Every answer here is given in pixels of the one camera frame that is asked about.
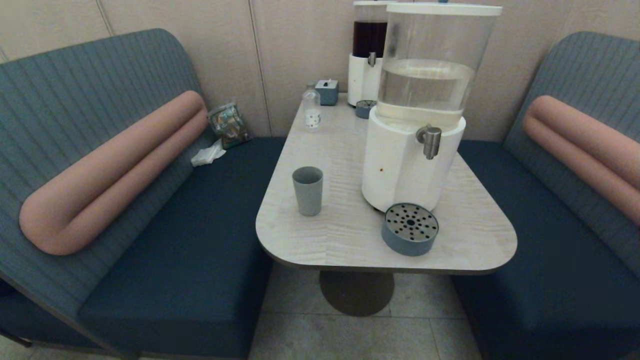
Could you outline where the grey plastic cup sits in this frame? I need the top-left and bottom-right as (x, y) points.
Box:
(292, 166), (324, 217)

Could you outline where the steel water dispenser tap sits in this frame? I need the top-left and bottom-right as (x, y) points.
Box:
(416, 125), (443, 161)

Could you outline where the clear plastic bottle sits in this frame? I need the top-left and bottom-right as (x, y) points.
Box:
(302, 83), (322, 132)

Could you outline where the clear water dispenser white base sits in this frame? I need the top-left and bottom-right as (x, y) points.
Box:
(361, 2), (503, 213)

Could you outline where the small blue round drip tray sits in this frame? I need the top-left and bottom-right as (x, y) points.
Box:
(355, 99), (377, 120)

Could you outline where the blue-grey tissue box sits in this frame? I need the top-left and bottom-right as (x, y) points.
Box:
(315, 79), (340, 106)

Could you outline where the patterned snack bag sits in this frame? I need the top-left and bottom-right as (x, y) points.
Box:
(206, 102), (252, 150)

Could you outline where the large blue round drip tray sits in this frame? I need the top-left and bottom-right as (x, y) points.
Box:
(381, 202), (440, 257)

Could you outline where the dark beverage dispenser white base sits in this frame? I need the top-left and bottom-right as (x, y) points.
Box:
(347, 0), (388, 108)

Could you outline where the crumpled white tissue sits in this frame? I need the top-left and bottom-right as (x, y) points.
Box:
(190, 139), (227, 167)

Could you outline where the teal upholstered booth sofa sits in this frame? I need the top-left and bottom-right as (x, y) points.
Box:
(0, 28), (288, 360)
(452, 31), (640, 360)

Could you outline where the pink tubular bolster cushion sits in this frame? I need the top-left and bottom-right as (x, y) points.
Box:
(522, 95), (640, 225)
(19, 90), (208, 256)

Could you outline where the round grey table pedestal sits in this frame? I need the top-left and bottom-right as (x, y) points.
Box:
(319, 270), (395, 317)

